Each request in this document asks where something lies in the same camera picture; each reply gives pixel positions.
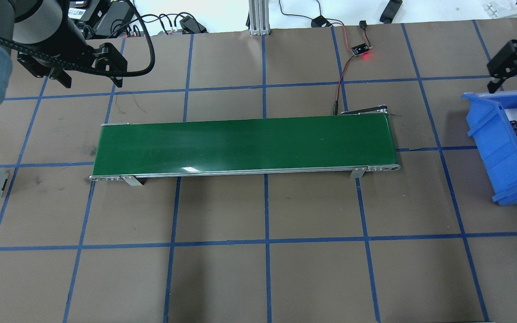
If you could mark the black controller module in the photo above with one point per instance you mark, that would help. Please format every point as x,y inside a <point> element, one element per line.
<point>320,21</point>

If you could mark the black power brick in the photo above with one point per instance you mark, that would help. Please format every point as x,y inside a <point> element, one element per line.
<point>118,13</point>

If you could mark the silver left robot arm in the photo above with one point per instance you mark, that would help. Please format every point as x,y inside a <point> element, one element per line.
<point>49,44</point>

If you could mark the small sensor circuit board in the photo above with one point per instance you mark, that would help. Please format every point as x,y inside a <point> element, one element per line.
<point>361,49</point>

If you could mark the aluminium frame post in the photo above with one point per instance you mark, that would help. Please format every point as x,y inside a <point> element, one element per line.
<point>258,17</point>

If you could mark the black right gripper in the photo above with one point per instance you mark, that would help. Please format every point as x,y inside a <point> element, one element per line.
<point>506,59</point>

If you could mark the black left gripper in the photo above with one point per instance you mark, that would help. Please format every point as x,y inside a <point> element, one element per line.
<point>75,34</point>

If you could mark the blue plastic bin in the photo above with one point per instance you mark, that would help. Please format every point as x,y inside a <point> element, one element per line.
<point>488,120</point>

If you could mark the clear plastic bag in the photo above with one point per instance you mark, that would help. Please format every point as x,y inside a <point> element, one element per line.
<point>496,9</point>

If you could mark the green conveyor belt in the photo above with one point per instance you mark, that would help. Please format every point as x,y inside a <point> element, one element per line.
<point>358,143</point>

